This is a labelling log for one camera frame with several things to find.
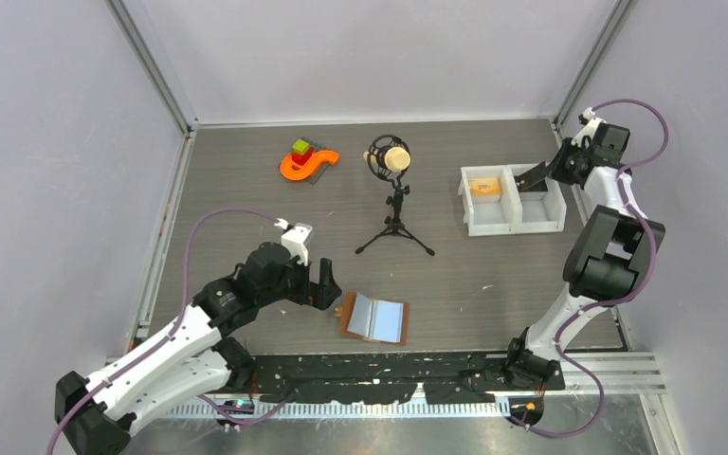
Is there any aluminium front rail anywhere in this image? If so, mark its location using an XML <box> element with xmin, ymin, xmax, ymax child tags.
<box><xmin>156</xmin><ymin>352</ymin><xmax>666</xmax><ymax>422</ymax></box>

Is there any grey toy base plate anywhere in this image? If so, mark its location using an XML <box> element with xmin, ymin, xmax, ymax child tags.
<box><xmin>287</xmin><ymin>137</ymin><xmax>337</xmax><ymax>184</ymax></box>

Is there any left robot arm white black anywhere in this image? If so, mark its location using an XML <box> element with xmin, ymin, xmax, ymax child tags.
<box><xmin>46</xmin><ymin>242</ymin><xmax>342</xmax><ymax>454</ymax></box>

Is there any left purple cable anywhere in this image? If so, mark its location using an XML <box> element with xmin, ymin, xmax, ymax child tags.
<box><xmin>45</xmin><ymin>209</ymin><xmax>290</xmax><ymax>455</ymax></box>

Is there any green toy block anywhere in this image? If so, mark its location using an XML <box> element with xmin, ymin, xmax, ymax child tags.
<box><xmin>292</xmin><ymin>139</ymin><xmax>313</xmax><ymax>156</ymax></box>

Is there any red toy block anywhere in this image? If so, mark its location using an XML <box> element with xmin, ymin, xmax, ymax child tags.
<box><xmin>290</xmin><ymin>148</ymin><xmax>314</xmax><ymax>166</ymax></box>

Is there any orange card in box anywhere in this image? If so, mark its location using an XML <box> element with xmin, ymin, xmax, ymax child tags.
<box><xmin>468</xmin><ymin>176</ymin><xmax>502</xmax><ymax>197</ymax></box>

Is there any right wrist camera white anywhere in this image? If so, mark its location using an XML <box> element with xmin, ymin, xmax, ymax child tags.
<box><xmin>572</xmin><ymin>107</ymin><xmax>605</xmax><ymax>150</ymax></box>

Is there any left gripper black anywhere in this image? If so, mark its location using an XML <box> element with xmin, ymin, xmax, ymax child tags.
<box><xmin>258</xmin><ymin>250</ymin><xmax>340</xmax><ymax>310</ymax></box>

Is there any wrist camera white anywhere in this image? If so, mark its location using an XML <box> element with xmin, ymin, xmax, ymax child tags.
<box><xmin>274</xmin><ymin>218</ymin><xmax>313</xmax><ymax>265</ymax></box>
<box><xmin>572</xmin><ymin>107</ymin><xmax>605</xmax><ymax>150</ymax></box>

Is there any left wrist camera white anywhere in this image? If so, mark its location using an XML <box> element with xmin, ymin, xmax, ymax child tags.
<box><xmin>274</xmin><ymin>218</ymin><xmax>313</xmax><ymax>265</ymax></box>

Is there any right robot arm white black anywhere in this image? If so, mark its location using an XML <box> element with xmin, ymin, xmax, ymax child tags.
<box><xmin>502</xmin><ymin>118</ymin><xmax>665</xmax><ymax>390</ymax></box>

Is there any brown card holder wallet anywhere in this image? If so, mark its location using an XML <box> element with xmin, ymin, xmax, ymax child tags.
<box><xmin>334</xmin><ymin>290</ymin><xmax>411</xmax><ymax>347</ymax></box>

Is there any white two-compartment box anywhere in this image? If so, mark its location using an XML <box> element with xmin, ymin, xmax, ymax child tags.
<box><xmin>458</xmin><ymin>164</ymin><xmax>567</xmax><ymax>237</ymax></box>

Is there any orange curved plastic piece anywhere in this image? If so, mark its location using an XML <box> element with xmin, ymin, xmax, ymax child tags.
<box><xmin>280</xmin><ymin>149</ymin><xmax>339</xmax><ymax>181</ymax></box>

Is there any beige microphone in shock mount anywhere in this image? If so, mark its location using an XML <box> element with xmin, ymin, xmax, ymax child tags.
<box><xmin>363</xmin><ymin>135</ymin><xmax>411</xmax><ymax>186</ymax></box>

